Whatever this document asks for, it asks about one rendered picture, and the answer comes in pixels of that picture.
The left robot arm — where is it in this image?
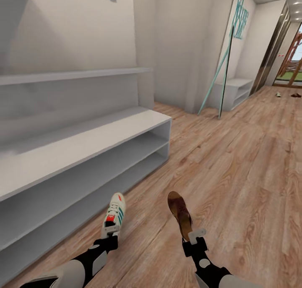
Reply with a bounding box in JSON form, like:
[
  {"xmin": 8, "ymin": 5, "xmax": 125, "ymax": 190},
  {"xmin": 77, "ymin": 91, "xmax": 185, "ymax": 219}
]
[{"xmin": 20, "ymin": 225, "xmax": 120, "ymax": 288}]

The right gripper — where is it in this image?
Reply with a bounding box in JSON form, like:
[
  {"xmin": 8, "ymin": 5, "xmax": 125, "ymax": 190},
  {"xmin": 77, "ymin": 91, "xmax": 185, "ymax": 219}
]
[{"xmin": 182, "ymin": 237, "xmax": 208, "ymax": 258}]

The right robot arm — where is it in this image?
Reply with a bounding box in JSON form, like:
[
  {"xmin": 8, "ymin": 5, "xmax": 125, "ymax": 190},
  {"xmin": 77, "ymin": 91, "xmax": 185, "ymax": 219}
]
[{"xmin": 182, "ymin": 228, "xmax": 267, "ymax": 288}]

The sandal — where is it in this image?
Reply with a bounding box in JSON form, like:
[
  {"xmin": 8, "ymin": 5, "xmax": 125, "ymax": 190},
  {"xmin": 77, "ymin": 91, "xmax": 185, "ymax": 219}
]
[{"xmin": 167, "ymin": 191, "xmax": 193, "ymax": 242}]

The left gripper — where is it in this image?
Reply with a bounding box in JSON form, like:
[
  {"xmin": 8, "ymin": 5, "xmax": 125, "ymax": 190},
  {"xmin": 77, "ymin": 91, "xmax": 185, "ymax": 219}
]
[{"xmin": 94, "ymin": 236, "xmax": 118, "ymax": 252}]

